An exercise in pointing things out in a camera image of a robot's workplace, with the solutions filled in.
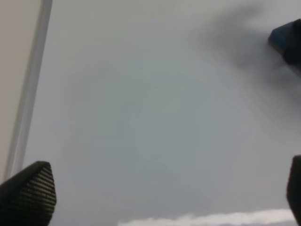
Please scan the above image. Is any white whiteboard with aluminium frame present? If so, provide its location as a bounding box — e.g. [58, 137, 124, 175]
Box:
[22, 0, 301, 226]

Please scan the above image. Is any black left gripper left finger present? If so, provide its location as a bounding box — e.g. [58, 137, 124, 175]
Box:
[0, 161, 57, 226]

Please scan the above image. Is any blue board eraser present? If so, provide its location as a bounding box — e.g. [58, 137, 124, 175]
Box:
[268, 22, 293, 55]

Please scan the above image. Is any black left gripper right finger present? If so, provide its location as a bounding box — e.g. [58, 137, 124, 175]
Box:
[286, 155, 301, 226]

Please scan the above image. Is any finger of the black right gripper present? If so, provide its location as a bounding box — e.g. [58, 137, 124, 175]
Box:
[283, 19, 301, 75]

